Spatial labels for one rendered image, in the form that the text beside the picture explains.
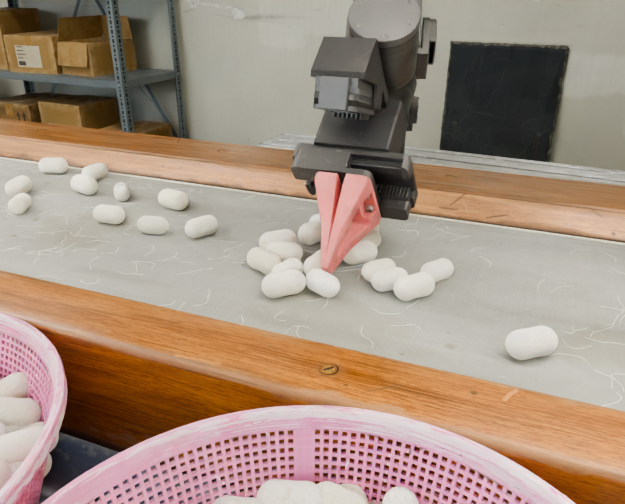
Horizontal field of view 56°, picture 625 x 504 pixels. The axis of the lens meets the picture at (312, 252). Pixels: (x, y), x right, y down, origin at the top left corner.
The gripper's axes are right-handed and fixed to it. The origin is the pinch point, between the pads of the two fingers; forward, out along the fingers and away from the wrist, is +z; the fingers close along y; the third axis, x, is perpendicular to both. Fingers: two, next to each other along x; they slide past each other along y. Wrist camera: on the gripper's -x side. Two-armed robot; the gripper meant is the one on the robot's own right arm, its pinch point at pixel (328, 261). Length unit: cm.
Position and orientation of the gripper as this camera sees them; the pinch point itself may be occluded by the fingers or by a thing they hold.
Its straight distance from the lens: 48.4
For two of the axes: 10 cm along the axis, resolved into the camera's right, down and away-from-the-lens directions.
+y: 9.2, 1.6, -3.5
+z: -2.9, 8.8, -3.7
